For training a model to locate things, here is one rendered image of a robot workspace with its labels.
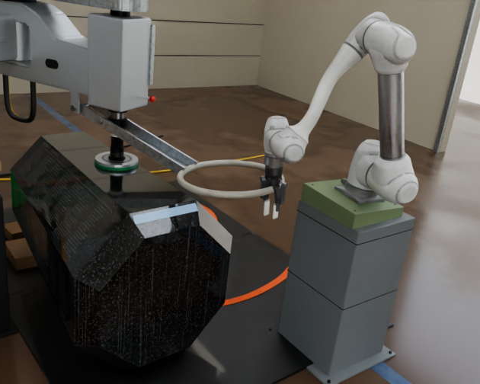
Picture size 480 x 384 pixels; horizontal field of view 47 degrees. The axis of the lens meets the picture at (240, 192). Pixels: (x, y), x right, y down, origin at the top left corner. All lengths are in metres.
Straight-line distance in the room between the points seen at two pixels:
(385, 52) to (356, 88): 5.75
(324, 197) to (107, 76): 1.14
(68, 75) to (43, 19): 0.29
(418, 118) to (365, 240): 4.86
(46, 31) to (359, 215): 1.69
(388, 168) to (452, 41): 4.74
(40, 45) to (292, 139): 1.39
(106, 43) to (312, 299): 1.55
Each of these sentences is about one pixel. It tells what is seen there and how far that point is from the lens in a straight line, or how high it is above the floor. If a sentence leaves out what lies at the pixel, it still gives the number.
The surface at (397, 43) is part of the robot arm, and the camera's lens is 2.13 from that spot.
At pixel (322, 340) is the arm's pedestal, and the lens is 2.80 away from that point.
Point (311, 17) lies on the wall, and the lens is 8.56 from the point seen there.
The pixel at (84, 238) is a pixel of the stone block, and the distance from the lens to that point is 2.40.
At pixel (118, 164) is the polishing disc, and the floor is 0.85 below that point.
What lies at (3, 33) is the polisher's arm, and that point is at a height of 1.39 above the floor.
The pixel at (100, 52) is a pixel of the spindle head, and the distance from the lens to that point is 2.63.
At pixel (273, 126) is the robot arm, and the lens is 2.24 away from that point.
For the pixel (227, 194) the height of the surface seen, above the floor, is 0.94.
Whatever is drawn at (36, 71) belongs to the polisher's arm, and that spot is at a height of 1.23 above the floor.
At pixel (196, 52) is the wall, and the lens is 8.73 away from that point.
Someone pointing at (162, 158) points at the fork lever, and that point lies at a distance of 2.59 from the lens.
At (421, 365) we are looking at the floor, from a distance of 3.13.
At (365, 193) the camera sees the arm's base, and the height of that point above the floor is 0.91.
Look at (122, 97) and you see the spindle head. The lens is 2.61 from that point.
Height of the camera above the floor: 1.80
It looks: 22 degrees down
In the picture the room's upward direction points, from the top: 7 degrees clockwise
